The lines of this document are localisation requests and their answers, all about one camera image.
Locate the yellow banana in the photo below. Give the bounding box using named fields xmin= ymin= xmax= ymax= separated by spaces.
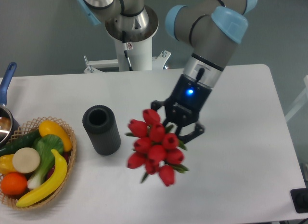
xmin=16 ymin=149 xmax=67 ymax=208

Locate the orange fruit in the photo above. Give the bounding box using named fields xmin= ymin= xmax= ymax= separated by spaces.
xmin=0 ymin=172 xmax=27 ymax=196

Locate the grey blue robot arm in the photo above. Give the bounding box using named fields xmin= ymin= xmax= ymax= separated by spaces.
xmin=77 ymin=0 xmax=257 ymax=143

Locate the woven wicker basket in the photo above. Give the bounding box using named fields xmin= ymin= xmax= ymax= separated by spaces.
xmin=0 ymin=117 xmax=77 ymax=211

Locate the green cucumber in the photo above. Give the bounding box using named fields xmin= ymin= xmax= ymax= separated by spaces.
xmin=0 ymin=130 xmax=41 ymax=157

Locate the dark grey ribbed vase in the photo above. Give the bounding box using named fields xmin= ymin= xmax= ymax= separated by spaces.
xmin=82 ymin=105 xmax=121 ymax=156

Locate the red tulip bouquet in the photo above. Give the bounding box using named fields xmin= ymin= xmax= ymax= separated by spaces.
xmin=125 ymin=109 xmax=188 ymax=186

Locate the beige round disc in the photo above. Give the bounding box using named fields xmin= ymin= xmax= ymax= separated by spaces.
xmin=12 ymin=147 xmax=40 ymax=173

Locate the yellow bell pepper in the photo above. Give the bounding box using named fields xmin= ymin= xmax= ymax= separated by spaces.
xmin=0 ymin=154 xmax=17 ymax=175

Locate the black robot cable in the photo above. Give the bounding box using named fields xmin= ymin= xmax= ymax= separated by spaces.
xmin=121 ymin=30 xmax=133 ymax=71

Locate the yellow squash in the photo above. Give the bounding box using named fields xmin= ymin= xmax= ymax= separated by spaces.
xmin=38 ymin=120 xmax=73 ymax=152

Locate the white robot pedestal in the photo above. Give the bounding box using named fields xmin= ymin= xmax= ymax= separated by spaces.
xmin=84 ymin=37 xmax=171 ymax=73

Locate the black device at edge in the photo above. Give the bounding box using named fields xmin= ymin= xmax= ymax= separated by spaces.
xmin=290 ymin=188 xmax=308 ymax=213

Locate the green bok choy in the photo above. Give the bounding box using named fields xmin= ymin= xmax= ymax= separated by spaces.
xmin=27 ymin=134 xmax=64 ymax=190

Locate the white frame at right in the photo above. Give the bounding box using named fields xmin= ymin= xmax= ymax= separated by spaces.
xmin=285 ymin=75 xmax=308 ymax=122

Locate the blue handled saucepan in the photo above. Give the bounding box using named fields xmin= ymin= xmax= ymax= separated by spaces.
xmin=0 ymin=62 xmax=19 ymax=147

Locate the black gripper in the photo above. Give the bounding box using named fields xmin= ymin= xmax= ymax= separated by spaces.
xmin=151 ymin=74 xmax=212 ymax=144

